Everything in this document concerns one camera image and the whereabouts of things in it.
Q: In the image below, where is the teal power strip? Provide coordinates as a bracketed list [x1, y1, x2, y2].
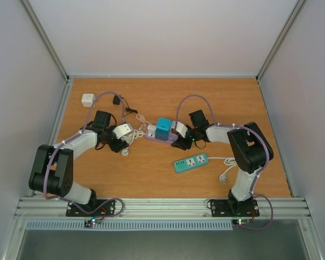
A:
[173, 153, 209, 174]

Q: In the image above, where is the blue cube socket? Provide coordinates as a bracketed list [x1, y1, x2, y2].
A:
[155, 118, 172, 141]

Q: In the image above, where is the white charger with cable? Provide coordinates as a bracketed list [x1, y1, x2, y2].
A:
[136, 114, 157, 138]

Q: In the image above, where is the black power adapter with cable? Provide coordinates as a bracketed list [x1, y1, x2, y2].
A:
[112, 95, 138, 114]

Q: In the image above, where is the white tiger print plug adapter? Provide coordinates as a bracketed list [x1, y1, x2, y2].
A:
[81, 93, 95, 107]

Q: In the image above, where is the purple power strip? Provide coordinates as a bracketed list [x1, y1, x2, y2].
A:
[145, 132, 178, 145]

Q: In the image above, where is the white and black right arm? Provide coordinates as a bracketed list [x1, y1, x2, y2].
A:
[171, 110, 274, 217]

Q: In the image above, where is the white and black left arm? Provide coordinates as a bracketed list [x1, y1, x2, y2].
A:
[29, 110, 133, 216]

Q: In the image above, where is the left controller board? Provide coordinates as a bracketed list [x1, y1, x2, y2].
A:
[83, 218, 102, 228]

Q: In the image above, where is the controller board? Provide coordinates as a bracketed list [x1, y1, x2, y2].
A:
[232, 218, 252, 226]
[83, 218, 102, 228]

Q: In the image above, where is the right controller board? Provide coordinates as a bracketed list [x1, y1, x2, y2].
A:
[232, 218, 252, 226]

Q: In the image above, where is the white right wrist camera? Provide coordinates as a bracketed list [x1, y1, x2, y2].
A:
[171, 121, 189, 138]

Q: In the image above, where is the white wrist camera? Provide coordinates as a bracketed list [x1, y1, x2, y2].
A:
[171, 121, 189, 138]
[113, 123, 133, 139]

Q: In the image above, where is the white purple strip cord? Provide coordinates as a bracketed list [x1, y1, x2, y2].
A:
[120, 129, 146, 157]

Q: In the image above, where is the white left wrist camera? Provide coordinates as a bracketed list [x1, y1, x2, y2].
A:
[113, 123, 133, 139]

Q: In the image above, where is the white power strip cord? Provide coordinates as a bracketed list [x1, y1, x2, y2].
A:
[207, 156, 238, 185]

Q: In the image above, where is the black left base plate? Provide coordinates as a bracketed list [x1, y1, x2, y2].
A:
[66, 199, 115, 217]

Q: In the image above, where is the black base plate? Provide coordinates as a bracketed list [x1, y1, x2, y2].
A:
[66, 199, 115, 217]
[209, 199, 260, 218]

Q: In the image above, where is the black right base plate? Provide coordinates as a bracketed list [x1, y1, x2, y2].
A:
[209, 199, 260, 218]

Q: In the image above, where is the aluminium front rail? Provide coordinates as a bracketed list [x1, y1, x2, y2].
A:
[14, 197, 311, 219]

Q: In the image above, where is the slotted grey cable duct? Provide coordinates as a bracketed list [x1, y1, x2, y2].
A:
[26, 219, 233, 231]

